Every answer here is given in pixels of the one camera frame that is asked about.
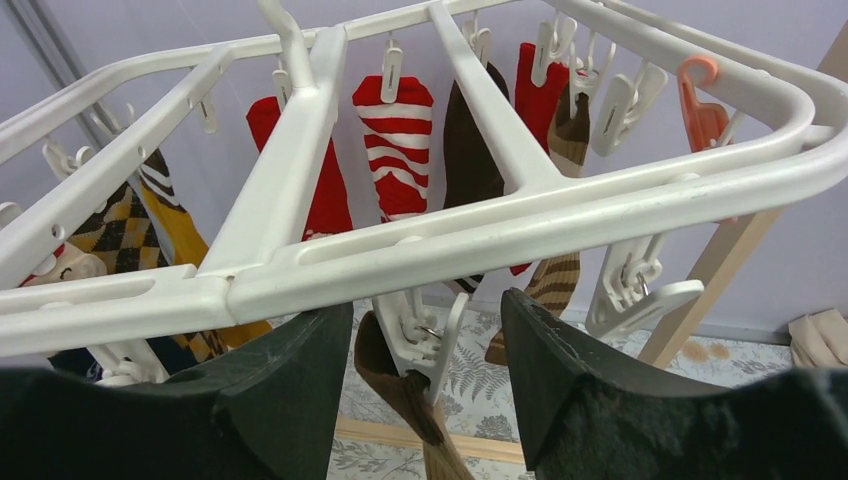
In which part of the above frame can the orange plastic clip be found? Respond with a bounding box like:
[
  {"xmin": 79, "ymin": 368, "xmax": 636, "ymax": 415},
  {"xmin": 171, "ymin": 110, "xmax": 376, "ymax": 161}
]
[{"xmin": 676, "ymin": 55, "xmax": 730, "ymax": 153}]

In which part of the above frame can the floral table mat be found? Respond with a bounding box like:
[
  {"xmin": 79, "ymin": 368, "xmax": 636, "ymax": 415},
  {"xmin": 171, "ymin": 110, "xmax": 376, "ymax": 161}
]
[{"xmin": 327, "ymin": 306, "xmax": 792, "ymax": 479}]

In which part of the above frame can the white plastic sock hanger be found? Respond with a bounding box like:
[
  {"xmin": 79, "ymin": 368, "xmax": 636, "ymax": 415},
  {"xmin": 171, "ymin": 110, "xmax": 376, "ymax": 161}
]
[{"xmin": 1, "ymin": 1, "xmax": 847, "ymax": 374}]

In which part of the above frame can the beige crumpled cloth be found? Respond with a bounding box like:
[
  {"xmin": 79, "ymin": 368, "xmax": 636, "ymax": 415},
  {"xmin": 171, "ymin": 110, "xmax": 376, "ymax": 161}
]
[{"xmin": 788, "ymin": 309, "xmax": 847, "ymax": 368}]

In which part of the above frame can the red white striped sock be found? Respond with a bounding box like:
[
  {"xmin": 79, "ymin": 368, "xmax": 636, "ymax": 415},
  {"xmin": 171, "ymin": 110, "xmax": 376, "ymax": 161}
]
[{"xmin": 352, "ymin": 75, "xmax": 434, "ymax": 223}]

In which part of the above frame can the mustard brown cuffed sock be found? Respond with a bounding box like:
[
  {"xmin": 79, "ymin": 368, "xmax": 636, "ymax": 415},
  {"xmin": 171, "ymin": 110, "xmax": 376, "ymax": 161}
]
[{"xmin": 138, "ymin": 149, "xmax": 272, "ymax": 356}]

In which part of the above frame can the red bear sock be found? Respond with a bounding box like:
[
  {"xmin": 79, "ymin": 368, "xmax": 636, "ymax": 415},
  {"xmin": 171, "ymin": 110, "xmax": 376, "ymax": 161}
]
[{"xmin": 508, "ymin": 42, "xmax": 572, "ymax": 278}]

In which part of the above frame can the wooden hanger stand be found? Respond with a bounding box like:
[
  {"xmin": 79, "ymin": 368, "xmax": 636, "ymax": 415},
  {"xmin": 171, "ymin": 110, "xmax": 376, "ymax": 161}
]
[{"xmin": 331, "ymin": 19, "xmax": 848, "ymax": 466}]

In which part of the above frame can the dark brown sock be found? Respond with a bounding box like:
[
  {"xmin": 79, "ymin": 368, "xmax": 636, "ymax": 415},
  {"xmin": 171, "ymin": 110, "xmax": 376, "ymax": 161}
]
[{"xmin": 442, "ymin": 60, "xmax": 513, "ymax": 296}]

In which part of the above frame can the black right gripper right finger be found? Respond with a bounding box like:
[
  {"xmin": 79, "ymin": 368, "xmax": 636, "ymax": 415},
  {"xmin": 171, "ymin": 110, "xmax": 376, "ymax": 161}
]
[{"xmin": 500, "ymin": 289, "xmax": 847, "ymax": 479}]

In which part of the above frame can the tan plain sock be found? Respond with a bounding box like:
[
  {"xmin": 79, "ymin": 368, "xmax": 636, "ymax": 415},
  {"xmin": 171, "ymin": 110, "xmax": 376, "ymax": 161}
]
[{"xmin": 354, "ymin": 310, "xmax": 473, "ymax": 480}]

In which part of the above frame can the red hanging sock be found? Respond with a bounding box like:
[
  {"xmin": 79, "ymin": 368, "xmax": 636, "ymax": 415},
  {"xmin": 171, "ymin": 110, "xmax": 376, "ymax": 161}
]
[{"xmin": 246, "ymin": 96, "xmax": 353, "ymax": 241}]

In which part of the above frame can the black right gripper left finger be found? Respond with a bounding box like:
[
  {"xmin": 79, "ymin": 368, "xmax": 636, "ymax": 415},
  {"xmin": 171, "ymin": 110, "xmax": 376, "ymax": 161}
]
[{"xmin": 1, "ymin": 303, "xmax": 353, "ymax": 479}]

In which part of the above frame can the dark argyle sock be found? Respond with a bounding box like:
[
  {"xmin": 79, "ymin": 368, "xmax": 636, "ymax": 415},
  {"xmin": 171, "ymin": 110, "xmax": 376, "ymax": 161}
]
[{"xmin": 69, "ymin": 183, "xmax": 228, "ymax": 373}]

